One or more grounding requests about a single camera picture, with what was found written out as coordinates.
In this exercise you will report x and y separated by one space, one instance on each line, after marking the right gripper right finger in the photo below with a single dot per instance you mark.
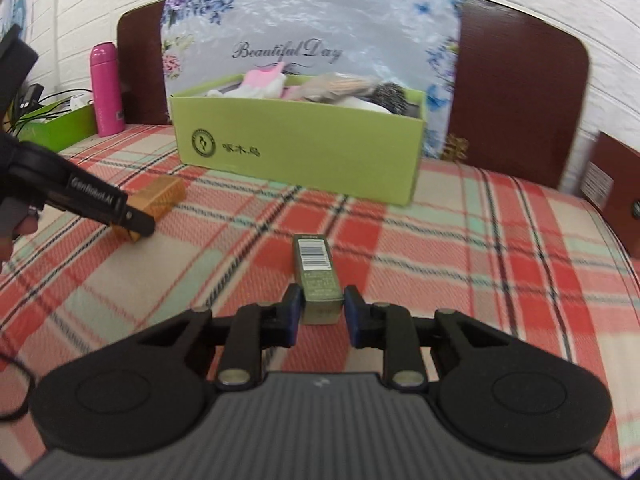
389 328

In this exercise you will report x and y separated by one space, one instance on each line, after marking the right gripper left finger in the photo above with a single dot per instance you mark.
253 329

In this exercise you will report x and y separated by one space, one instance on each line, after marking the silver blue long box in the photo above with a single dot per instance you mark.
315 274

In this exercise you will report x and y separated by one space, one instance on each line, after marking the gold brown small box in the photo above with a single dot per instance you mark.
153 202

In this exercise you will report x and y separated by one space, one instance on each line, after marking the white glove pink cuff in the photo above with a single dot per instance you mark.
260 83

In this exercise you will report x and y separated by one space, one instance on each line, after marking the bag of toothpicks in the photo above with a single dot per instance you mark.
332 87

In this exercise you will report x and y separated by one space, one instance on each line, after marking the person left hand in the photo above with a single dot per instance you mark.
29 225

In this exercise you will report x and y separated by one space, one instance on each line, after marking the small green tray box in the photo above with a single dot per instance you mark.
57 126

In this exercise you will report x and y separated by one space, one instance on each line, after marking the plaid bed sheet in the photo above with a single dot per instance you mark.
538 264

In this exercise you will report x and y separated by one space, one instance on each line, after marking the pink thermos bottle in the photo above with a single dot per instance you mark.
107 99

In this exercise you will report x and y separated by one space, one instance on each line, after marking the light green cardboard box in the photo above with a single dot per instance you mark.
361 153

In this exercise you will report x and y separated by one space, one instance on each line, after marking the dark brown wooden headboard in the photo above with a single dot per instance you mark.
519 90

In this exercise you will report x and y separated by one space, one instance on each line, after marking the floral plastic wrapped pillow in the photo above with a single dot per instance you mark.
412 43

